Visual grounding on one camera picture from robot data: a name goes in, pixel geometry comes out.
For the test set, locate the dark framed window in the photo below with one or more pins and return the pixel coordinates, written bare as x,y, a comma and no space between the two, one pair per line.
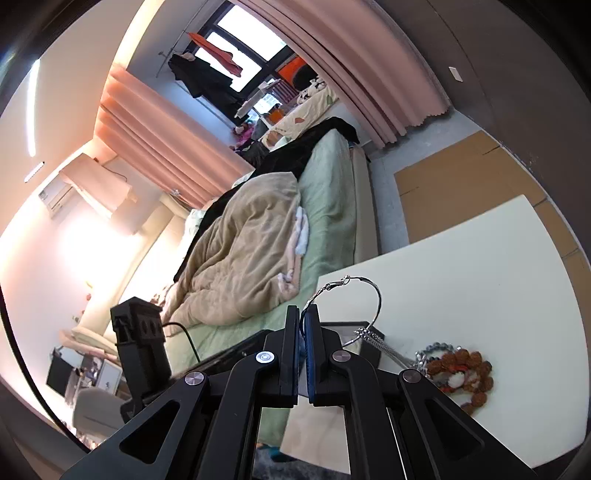
240,23

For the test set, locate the white small table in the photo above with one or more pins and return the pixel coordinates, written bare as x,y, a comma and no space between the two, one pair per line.
258,94

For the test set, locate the black jewelry box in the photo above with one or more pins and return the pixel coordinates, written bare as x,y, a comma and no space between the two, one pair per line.
368,355

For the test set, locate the white chair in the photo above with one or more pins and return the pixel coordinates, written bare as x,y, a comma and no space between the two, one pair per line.
97,408

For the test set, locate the flat cardboard sheets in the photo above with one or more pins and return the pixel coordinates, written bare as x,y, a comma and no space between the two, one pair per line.
443,184

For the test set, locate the cream pillow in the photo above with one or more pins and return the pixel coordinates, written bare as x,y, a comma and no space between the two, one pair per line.
87,339

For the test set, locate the silver hoop earring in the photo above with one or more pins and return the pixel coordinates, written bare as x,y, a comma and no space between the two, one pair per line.
324,289

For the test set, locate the strip ceiling light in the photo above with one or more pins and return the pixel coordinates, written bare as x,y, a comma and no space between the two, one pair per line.
33,110

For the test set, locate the orange hanging garment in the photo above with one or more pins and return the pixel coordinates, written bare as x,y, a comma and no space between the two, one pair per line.
217,53

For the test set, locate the white air conditioner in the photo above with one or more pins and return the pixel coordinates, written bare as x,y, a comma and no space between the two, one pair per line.
57,198

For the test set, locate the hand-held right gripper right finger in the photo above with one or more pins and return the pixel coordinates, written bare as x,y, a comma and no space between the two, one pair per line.
310,360

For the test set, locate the black cloth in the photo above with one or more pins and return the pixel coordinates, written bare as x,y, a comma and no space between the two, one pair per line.
286,157

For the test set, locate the orange black bag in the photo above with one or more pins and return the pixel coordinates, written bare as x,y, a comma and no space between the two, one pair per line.
295,71

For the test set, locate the pink curtain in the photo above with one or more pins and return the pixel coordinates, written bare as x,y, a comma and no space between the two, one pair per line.
161,138
369,69

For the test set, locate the cream printed quilt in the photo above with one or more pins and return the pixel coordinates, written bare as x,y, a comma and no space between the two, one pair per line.
304,110

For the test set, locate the beige blanket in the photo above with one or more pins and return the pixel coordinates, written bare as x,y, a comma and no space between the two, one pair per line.
240,249

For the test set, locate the white wall switch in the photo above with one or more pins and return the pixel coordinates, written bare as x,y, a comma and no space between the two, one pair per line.
455,74

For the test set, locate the bed with green sheet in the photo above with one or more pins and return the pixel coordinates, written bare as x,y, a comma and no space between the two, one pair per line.
332,194

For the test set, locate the pink stuffed toys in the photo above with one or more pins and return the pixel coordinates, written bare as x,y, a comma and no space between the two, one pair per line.
244,134

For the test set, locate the white pink small cloth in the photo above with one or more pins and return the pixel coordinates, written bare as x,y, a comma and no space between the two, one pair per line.
301,235

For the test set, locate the black monitor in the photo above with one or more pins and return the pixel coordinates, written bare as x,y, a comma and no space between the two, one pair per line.
57,374

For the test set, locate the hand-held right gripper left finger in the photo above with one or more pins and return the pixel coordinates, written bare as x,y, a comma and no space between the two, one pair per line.
292,360

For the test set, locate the pink cover cloth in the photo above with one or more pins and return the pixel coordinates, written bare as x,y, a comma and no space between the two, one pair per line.
97,184

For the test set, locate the black hanging garment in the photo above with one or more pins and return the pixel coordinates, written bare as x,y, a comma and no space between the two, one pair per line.
203,83

